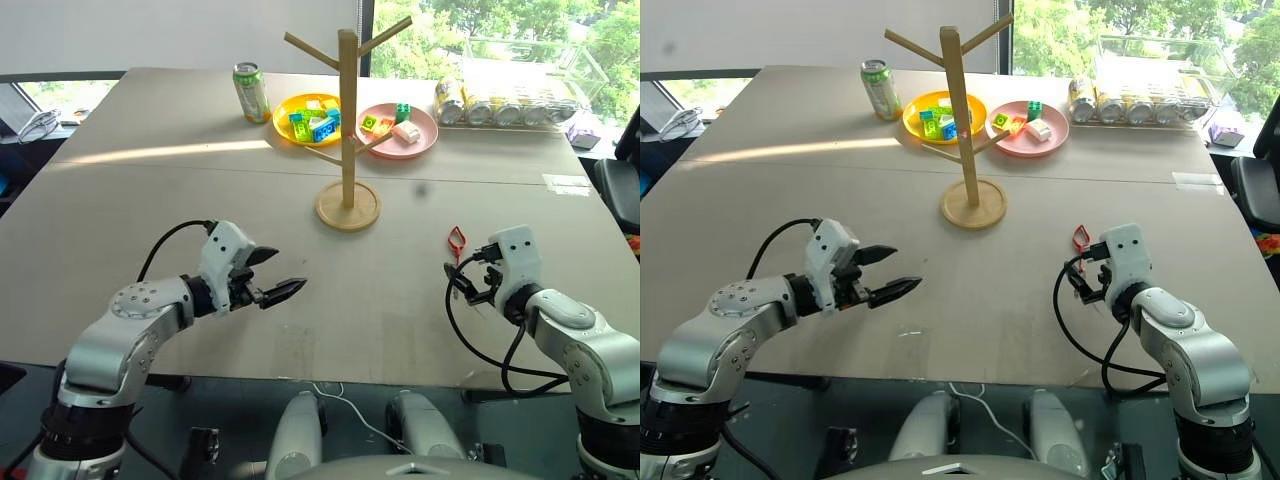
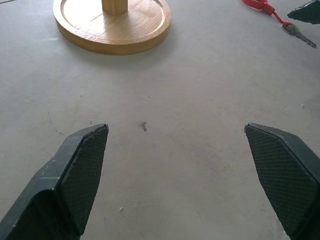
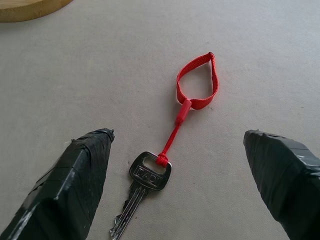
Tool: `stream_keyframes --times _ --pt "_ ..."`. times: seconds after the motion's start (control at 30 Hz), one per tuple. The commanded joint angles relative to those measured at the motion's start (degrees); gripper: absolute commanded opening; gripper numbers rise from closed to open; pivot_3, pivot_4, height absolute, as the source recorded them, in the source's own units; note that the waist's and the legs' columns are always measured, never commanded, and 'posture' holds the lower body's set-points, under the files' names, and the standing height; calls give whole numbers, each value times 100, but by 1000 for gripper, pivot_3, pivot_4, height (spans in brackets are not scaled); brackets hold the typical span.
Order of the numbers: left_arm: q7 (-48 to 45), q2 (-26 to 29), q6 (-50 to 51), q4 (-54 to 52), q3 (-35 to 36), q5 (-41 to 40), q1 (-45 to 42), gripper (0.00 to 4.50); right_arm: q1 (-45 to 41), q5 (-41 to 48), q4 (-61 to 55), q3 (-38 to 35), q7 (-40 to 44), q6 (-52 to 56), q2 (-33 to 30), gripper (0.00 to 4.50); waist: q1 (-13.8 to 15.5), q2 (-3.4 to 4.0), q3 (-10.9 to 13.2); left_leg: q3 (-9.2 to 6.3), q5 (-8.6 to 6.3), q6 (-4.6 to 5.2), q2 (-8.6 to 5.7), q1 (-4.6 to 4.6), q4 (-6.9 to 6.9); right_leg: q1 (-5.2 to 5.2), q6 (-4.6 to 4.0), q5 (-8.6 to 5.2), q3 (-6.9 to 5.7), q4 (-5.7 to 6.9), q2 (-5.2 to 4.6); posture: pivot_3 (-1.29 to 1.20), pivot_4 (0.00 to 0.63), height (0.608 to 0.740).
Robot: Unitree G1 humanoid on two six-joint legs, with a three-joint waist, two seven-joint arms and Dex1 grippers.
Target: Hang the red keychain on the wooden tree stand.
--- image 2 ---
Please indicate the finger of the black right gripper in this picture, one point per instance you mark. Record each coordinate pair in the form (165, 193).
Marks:
(306, 12)

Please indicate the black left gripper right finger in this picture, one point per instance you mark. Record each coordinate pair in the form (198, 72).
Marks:
(285, 175)

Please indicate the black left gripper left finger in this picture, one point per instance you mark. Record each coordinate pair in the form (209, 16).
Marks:
(75, 180)

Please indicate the round wooden stand base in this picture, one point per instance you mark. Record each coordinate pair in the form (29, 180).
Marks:
(112, 27)

